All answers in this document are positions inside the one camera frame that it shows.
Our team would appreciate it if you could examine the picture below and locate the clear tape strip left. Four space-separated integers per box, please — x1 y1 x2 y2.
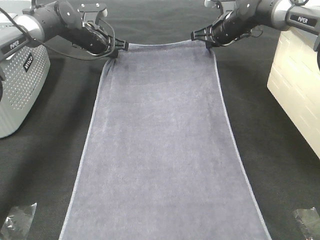
0 202 37 240

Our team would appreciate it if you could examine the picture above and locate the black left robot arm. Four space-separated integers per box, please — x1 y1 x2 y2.
0 0 129 60

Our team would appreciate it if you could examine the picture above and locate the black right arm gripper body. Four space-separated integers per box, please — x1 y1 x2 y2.
191 11 252 49

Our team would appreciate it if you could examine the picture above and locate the grey perforated laundry basket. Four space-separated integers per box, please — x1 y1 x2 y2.
0 13 51 138

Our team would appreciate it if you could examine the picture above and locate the clear tape strip right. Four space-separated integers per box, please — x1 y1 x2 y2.
293 207 320 240

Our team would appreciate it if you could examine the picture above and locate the cream storage box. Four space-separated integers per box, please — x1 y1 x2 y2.
267 27 320 155

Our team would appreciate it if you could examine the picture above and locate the black table mat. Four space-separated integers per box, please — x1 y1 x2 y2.
0 0 320 240

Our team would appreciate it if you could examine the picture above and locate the clear tape strip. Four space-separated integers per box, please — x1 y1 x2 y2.
293 207 320 240
0 202 37 240

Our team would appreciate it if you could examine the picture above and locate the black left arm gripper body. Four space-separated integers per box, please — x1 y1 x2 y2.
72 23 129 58

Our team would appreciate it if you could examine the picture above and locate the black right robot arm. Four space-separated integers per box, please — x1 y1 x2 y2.
190 0 320 49

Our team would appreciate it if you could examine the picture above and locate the grey towel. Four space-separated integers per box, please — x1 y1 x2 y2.
59 40 271 240

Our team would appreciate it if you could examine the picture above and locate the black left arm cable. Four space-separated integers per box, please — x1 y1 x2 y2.
0 6 117 62

